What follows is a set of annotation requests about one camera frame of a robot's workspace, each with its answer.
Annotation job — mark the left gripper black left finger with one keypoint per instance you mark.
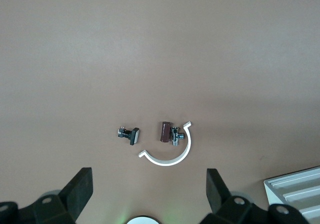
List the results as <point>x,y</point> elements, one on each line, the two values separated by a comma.
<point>62,209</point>

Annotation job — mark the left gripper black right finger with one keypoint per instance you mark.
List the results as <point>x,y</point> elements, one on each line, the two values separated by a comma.
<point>225,211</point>

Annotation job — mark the white cream plastic drawer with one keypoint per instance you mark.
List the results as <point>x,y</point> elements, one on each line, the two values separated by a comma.
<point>313,215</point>
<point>305,184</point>
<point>310,197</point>

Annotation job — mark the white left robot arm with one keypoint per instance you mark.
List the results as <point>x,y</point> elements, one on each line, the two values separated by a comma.
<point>142,221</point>

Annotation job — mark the white drawer cabinet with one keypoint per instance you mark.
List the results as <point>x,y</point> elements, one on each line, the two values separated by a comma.
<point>268,191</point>

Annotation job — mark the white half-round pipe clamp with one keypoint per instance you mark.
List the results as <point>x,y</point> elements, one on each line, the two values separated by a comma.
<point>186,151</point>

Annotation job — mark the brown table cover sheet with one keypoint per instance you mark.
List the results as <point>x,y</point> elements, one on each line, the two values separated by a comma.
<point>150,59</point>

